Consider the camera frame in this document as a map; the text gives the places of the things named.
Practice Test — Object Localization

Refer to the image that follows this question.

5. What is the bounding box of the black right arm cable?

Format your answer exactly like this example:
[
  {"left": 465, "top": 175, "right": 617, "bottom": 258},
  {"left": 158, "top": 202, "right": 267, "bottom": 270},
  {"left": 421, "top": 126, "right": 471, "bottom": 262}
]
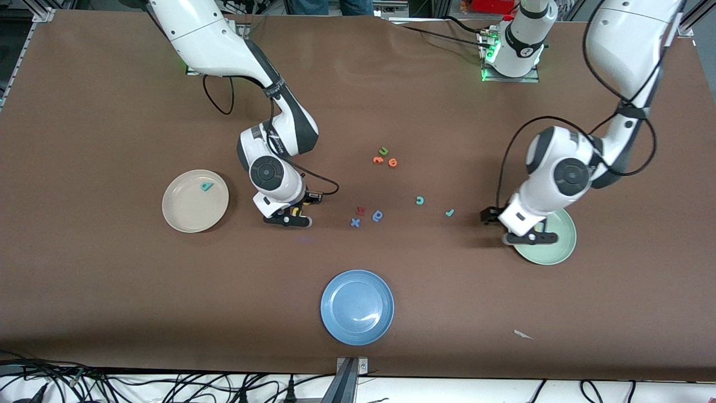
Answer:
[{"left": 201, "top": 73, "right": 340, "bottom": 205}]

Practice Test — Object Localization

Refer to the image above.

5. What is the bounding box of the green round plate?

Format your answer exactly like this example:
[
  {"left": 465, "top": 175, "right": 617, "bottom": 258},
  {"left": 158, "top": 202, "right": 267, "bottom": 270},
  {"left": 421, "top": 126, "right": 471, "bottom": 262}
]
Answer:
[{"left": 512, "top": 208, "right": 577, "bottom": 266}]

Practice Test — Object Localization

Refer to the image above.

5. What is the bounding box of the blue round plate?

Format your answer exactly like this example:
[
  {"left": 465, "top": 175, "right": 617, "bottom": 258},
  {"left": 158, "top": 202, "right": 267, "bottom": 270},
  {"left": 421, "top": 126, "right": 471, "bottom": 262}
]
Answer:
[{"left": 321, "top": 270, "right": 395, "bottom": 346}]

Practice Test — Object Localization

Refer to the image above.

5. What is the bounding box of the red box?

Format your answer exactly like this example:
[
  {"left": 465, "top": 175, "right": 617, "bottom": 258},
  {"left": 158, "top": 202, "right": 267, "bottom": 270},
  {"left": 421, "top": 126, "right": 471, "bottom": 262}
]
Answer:
[{"left": 472, "top": 0, "right": 518, "bottom": 15}]

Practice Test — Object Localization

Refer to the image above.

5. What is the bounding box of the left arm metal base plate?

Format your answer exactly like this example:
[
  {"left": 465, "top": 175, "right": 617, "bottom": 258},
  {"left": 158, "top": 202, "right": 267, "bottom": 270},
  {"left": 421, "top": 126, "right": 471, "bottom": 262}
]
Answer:
[{"left": 481, "top": 25, "right": 540, "bottom": 83}]

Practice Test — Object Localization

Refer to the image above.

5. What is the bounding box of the black base cable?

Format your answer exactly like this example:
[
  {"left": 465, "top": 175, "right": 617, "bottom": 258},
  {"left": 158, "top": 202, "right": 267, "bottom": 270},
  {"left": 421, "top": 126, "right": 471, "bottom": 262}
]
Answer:
[{"left": 392, "top": 16, "right": 487, "bottom": 48}]

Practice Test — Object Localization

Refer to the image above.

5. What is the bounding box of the black floor cable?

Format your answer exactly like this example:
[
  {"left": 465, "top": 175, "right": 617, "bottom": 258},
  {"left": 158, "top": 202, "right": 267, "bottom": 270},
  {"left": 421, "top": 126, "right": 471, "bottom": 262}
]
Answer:
[{"left": 0, "top": 350, "right": 118, "bottom": 403}]

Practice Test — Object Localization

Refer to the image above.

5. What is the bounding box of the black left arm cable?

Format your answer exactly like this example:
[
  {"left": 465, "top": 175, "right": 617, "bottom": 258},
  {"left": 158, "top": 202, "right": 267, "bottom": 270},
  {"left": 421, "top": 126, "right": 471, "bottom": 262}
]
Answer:
[{"left": 480, "top": 0, "right": 680, "bottom": 226}]

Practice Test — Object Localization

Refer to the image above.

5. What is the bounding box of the grey metal support beam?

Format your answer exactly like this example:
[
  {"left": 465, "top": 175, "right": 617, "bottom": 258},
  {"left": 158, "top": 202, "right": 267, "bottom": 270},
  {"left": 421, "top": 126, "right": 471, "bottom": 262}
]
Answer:
[{"left": 322, "top": 357, "right": 370, "bottom": 403}]

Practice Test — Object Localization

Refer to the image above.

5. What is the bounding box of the beige round plate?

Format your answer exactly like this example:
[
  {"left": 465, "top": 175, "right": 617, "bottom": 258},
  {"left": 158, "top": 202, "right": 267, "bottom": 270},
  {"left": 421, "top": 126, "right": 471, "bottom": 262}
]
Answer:
[{"left": 162, "top": 170, "right": 230, "bottom": 233}]

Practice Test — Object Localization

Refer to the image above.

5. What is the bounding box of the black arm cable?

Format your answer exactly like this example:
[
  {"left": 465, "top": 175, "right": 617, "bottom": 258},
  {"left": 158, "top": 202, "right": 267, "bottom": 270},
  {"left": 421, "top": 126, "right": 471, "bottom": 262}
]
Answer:
[
  {"left": 480, "top": 0, "right": 680, "bottom": 226},
  {"left": 201, "top": 73, "right": 340, "bottom": 205}
]

